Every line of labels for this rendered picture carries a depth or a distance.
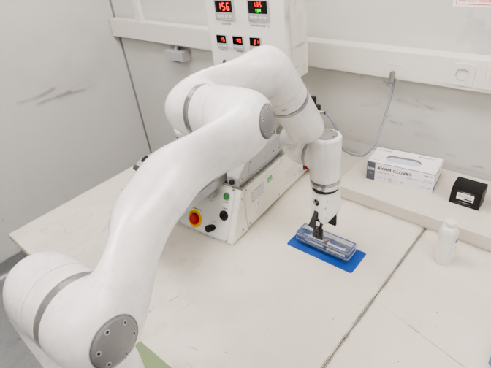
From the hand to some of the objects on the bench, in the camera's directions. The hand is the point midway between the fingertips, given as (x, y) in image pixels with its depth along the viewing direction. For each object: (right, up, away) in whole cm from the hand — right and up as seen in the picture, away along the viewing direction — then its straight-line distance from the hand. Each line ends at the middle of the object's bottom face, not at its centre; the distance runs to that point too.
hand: (324, 227), depth 122 cm
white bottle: (+33, -9, -4) cm, 35 cm away
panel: (-42, -3, +18) cm, 46 cm away
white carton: (+33, +16, +24) cm, 44 cm away
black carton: (+48, +7, +9) cm, 49 cm away
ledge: (+50, +4, +11) cm, 51 cm away
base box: (-25, +10, +35) cm, 44 cm away
